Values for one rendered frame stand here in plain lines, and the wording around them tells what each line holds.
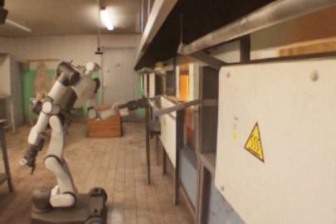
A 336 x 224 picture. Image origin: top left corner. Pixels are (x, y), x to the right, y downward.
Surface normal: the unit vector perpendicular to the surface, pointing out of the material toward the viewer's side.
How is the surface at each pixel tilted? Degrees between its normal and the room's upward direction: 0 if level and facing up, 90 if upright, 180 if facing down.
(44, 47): 90
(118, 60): 90
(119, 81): 90
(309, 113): 90
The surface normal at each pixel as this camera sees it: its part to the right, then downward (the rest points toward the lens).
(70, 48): 0.17, 0.10
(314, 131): -0.99, 0.02
